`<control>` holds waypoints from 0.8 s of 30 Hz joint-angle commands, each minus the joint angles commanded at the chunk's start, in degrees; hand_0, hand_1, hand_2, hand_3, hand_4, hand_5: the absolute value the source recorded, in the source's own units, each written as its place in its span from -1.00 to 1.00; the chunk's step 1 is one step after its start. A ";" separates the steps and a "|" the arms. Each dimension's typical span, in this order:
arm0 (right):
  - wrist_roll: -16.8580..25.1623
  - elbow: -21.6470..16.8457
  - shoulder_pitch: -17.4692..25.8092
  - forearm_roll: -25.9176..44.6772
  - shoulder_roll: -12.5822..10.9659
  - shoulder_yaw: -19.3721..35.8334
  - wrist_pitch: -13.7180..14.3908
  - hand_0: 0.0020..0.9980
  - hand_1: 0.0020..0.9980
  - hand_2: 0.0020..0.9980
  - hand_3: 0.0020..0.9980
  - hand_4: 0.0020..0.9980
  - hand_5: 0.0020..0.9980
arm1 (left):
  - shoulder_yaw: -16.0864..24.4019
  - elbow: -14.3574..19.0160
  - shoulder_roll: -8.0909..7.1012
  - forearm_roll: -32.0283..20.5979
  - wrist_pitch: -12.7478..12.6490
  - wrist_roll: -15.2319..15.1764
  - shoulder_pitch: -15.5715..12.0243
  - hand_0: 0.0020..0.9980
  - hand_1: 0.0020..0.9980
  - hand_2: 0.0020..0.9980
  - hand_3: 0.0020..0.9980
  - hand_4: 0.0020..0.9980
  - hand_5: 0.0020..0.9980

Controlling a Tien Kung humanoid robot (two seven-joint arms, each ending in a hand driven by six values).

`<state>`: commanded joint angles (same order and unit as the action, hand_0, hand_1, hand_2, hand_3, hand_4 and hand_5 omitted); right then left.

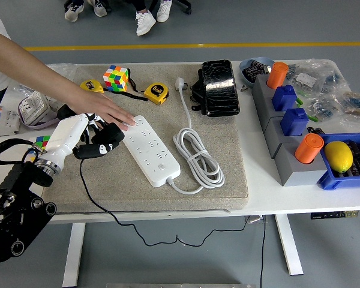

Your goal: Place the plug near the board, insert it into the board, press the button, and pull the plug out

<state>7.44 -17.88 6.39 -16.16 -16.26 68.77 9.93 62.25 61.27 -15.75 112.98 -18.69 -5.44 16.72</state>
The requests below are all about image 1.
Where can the person's left hand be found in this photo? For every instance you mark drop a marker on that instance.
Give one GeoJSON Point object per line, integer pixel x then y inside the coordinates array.
{"type": "Point", "coordinates": [99, 105]}

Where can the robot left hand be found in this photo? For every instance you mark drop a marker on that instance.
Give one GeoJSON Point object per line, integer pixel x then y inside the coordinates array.
{"type": "Point", "coordinates": [63, 135]}

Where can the black plug adapter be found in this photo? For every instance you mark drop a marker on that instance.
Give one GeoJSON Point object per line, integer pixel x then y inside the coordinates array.
{"type": "Point", "coordinates": [111, 133]}

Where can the white power strip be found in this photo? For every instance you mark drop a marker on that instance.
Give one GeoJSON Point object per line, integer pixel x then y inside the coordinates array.
{"type": "Point", "coordinates": [150, 150]}

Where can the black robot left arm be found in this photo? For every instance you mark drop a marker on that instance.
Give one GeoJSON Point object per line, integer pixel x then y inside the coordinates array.
{"type": "Point", "coordinates": [18, 222]}

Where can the person's left forearm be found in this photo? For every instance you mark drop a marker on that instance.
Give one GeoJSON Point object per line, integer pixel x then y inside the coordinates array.
{"type": "Point", "coordinates": [33, 72]}

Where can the small yellow tape measure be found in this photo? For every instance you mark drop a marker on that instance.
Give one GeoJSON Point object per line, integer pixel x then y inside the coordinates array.
{"type": "Point", "coordinates": [90, 85]}

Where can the small colourful puzzle cube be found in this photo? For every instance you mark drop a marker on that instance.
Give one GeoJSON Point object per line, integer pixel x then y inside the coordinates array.
{"type": "Point", "coordinates": [42, 141]}

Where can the large colourful puzzle cube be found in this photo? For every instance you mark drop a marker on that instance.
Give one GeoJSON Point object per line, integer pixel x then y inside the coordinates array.
{"type": "Point", "coordinates": [115, 78]}

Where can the white socket panel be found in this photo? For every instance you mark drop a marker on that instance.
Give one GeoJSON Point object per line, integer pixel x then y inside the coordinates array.
{"type": "Point", "coordinates": [33, 108]}
{"type": "Point", "coordinates": [52, 103]}

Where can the plastic bag of metal screws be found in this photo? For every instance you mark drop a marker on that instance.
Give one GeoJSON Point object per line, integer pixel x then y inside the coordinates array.
{"type": "Point", "coordinates": [63, 70]}

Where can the yellow tape measure marked 5m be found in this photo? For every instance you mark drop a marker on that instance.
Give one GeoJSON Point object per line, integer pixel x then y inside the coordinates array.
{"type": "Point", "coordinates": [156, 93]}

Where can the white circuit breaker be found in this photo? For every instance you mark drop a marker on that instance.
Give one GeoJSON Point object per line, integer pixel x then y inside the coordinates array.
{"type": "Point", "coordinates": [3, 120]}

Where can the white grey sneaker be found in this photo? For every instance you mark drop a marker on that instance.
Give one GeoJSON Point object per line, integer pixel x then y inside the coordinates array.
{"type": "Point", "coordinates": [73, 12]}
{"type": "Point", "coordinates": [98, 9]}

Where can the person's leg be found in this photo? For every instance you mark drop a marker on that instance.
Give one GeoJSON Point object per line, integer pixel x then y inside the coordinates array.
{"type": "Point", "coordinates": [136, 6]}

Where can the white table leg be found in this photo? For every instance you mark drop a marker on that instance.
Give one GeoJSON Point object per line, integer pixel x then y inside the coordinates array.
{"type": "Point", "coordinates": [289, 246]}
{"type": "Point", "coordinates": [73, 255]}

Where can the glossy black case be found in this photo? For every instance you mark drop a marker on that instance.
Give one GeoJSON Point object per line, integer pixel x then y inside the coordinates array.
{"type": "Point", "coordinates": [220, 87]}

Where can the black chair base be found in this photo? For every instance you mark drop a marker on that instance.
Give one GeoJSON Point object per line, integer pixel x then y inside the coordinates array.
{"type": "Point", "coordinates": [184, 7]}

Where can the grey-brown mat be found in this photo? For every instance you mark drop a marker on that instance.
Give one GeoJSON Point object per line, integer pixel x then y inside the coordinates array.
{"type": "Point", "coordinates": [222, 150]}

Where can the blue bowl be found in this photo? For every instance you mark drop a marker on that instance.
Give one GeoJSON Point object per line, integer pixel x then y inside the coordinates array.
{"type": "Point", "coordinates": [246, 64]}

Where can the black components pile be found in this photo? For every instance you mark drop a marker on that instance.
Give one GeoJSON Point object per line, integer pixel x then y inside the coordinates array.
{"type": "Point", "coordinates": [253, 70]}

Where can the grey holder block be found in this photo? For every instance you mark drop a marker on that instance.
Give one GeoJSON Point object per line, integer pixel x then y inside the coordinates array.
{"type": "Point", "coordinates": [259, 87]}
{"type": "Point", "coordinates": [273, 130]}
{"type": "Point", "coordinates": [291, 174]}
{"type": "Point", "coordinates": [265, 109]}

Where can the orange cylinder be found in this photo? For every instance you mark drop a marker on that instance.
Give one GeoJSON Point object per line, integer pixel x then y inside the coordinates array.
{"type": "Point", "coordinates": [277, 75]}
{"type": "Point", "coordinates": [307, 148]}

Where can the blue block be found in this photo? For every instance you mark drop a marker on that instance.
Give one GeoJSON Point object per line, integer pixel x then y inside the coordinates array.
{"type": "Point", "coordinates": [294, 121]}
{"type": "Point", "coordinates": [283, 97]}

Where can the green plastic piece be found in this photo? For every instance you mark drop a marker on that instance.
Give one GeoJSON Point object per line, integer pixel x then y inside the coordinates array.
{"type": "Point", "coordinates": [312, 118]}
{"type": "Point", "coordinates": [299, 101]}

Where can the plastic bag with white label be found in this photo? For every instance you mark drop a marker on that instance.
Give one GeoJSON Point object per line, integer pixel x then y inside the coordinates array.
{"type": "Point", "coordinates": [306, 79]}

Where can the plastic bag of blue resistors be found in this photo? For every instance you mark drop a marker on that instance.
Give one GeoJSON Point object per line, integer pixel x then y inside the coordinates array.
{"type": "Point", "coordinates": [324, 108]}

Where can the yellow lemon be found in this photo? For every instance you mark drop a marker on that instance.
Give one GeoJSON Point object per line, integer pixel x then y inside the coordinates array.
{"type": "Point", "coordinates": [338, 156]}

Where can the blue plastic bin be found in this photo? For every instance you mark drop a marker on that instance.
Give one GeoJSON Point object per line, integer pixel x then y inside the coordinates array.
{"type": "Point", "coordinates": [333, 183]}

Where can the plastic bag of brown resistors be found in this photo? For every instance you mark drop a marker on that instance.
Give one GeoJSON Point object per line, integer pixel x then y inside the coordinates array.
{"type": "Point", "coordinates": [355, 103]}

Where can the black table control panel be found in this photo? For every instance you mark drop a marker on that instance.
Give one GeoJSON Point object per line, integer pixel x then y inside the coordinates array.
{"type": "Point", "coordinates": [333, 215]}

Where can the grey metal bracket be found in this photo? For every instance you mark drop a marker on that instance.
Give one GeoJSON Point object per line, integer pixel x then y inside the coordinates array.
{"type": "Point", "coordinates": [256, 219]}

